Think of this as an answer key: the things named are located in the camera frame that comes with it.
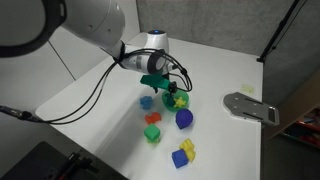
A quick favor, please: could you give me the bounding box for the yellow rubber toy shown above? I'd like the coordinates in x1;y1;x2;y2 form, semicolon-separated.
178;138;197;163

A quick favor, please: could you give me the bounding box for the black tripod pole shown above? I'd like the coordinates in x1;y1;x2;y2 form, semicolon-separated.
256;0;303;64

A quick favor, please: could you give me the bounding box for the wooden toy shelf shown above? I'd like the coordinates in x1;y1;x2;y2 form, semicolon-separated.
266;71;320;149

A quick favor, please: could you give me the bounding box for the pale yellow sticky note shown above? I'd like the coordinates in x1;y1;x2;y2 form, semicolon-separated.
241;84;255;95

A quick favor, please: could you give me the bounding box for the green plastic bowl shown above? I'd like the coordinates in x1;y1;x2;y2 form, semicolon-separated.
161;88;190;113

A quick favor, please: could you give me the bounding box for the grey metal mounting plate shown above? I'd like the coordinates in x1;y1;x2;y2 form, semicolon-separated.
222;91;280;127

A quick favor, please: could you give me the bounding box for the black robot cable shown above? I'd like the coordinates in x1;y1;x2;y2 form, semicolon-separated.
0;48;194;125

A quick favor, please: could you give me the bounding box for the light blue rubber toy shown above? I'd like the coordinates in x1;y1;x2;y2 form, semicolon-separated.
139;95;154;111

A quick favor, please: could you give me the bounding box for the black platform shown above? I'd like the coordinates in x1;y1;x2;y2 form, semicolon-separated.
0;141;129;180

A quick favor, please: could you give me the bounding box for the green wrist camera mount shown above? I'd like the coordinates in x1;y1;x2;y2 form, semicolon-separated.
139;74;171;91

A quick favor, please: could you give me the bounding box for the blue soft cube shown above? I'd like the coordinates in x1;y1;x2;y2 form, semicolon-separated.
171;148;190;170

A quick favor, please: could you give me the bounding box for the yellow spiky rubber doll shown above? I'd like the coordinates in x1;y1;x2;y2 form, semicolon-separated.
173;96;187;109

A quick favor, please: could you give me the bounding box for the teal rubber doll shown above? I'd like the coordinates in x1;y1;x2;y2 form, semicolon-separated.
164;94;176;107

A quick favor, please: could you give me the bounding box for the orange rubber toy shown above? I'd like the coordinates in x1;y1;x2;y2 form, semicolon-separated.
144;111;162;126

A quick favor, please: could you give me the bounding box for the black camera stand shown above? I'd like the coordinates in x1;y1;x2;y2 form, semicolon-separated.
49;150;100;180

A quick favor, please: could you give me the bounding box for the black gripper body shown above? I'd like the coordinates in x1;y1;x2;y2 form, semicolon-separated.
163;68;178;94

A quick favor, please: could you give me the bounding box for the purple bumpy ball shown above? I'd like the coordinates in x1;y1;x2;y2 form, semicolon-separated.
175;108;195;131

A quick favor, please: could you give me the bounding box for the green soft cube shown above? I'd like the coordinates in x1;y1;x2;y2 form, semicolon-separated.
143;123;162;141

